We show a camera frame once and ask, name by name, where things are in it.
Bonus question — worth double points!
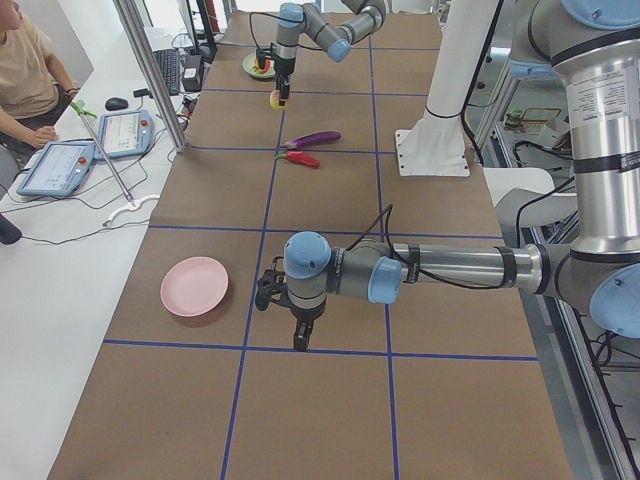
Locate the white chair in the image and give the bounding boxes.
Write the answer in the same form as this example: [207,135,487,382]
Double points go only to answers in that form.
[483,167,577,228]

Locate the aluminium frame post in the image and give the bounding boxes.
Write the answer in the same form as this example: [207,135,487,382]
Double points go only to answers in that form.
[113,0,187,153]

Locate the red yellow pomegranate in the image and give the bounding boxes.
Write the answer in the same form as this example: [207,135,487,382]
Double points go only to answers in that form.
[252,55,272,75]

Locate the black keyboard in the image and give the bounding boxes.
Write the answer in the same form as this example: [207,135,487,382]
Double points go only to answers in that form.
[153,48,181,96]

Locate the near blue teach pendant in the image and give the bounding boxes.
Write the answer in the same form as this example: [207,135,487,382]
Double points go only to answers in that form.
[17,141,95,197]

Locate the purple eggplant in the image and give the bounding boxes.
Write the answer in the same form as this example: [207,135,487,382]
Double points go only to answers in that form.
[279,130,342,150]

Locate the blue teach pendant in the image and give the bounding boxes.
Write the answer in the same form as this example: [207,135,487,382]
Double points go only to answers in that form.
[98,110,154,159]
[17,141,95,197]

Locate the green plate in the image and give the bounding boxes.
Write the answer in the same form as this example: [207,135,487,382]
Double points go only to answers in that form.
[242,53,276,80]

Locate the seated person beige shirt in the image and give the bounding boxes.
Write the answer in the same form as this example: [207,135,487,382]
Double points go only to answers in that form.
[1,1,79,156]

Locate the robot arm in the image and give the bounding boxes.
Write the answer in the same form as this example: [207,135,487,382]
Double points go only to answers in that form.
[270,0,389,109]
[274,1,639,351]

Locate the white camera stand column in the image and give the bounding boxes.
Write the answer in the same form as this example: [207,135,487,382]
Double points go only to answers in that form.
[395,0,501,177]

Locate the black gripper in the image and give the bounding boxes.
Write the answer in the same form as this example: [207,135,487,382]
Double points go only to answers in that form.
[274,57,295,106]
[290,300,326,352]

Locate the red chili pepper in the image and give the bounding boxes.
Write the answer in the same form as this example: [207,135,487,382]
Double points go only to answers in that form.
[275,150,321,169]

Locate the pink plate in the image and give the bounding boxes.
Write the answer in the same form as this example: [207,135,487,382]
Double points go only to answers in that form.
[160,256,229,317]

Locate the yellow pink peach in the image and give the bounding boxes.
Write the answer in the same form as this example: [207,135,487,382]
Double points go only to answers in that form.
[269,90,287,111]

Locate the metal reacher stick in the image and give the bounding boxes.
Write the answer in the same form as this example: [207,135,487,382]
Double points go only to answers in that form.
[70,101,134,204]

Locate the far blue teach pendant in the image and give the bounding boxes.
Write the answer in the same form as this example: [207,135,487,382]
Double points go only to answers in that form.
[98,110,154,159]

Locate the black computer mouse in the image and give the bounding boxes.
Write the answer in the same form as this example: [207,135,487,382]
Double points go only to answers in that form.
[104,97,129,111]

